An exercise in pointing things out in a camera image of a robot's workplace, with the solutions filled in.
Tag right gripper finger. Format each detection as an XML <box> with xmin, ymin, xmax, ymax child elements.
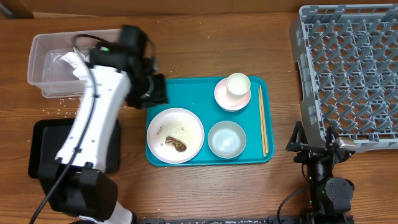
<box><xmin>325</xmin><ymin>126</ymin><xmax>339</xmax><ymax>149</ymax></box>
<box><xmin>285</xmin><ymin>121</ymin><xmax>308</xmax><ymax>152</ymax></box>

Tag white napkin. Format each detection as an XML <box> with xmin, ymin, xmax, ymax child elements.
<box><xmin>61</xmin><ymin>52</ymin><xmax>89</xmax><ymax>80</ymax></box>

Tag grey bowl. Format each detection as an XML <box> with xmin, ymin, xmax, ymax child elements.
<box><xmin>208</xmin><ymin>121</ymin><xmax>247</xmax><ymax>159</ymax></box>

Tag large white plate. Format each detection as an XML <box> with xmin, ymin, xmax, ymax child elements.
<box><xmin>146</xmin><ymin>108</ymin><xmax>205</xmax><ymax>164</ymax></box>

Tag pile of white rice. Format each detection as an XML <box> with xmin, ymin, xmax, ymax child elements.
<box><xmin>155</xmin><ymin>119</ymin><xmax>192</xmax><ymax>142</ymax></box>

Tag brown food scrap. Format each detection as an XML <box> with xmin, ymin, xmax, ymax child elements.
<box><xmin>165</xmin><ymin>136</ymin><xmax>187</xmax><ymax>152</ymax></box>

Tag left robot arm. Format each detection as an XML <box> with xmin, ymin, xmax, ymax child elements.
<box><xmin>38</xmin><ymin>25</ymin><xmax>168</xmax><ymax>224</ymax></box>

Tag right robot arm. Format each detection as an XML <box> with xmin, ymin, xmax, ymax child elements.
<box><xmin>277</xmin><ymin>121</ymin><xmax>357</xmax><ymax>223</ymax></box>

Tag grey dishwasher rack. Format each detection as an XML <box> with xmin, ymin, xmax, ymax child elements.
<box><xmin>290</xmin><ymin>4</ymin><xmax>397</xmax><ymax>152</ymax></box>

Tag clear plastic waste bin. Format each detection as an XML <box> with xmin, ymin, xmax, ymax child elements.
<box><xmin>27</xmin><ymin>29</ymin><xmax>125</xmax><ymax>99</ymax></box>

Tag left wooden chopstick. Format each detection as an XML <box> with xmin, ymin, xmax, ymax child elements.
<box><xmin>257</xmin><ymin>88</ymin><xmax>267</xmax><ymax>158</ymax></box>

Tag white cup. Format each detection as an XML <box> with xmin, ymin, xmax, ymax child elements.
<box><xmin>226</xmin><ymin>73</ymin><xmax>251</xmax><ymax>96</ymax></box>

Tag pink saucer plate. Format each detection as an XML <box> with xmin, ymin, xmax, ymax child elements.
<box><xmin>214</xmin><ymin>78</ymin><xmax>251</xmax><ymax>112</ymax></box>

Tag scattered rice grains on table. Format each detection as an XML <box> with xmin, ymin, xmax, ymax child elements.
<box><xmin>42</xmin><ymin>96</ymin><xmax>83</xmax><ymax>118</ymax></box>

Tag teal serving tray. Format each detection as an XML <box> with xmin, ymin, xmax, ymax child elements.
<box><xmin>146</xmin><ymin>77</ymin><xmax>275</xmax><ymax>166</ymax></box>

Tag black rectangular tray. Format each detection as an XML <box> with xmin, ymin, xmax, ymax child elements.
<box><xmin>28</xmin><ymin>118</ymin><xmax>121</xmax><ymax>179</ymax></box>

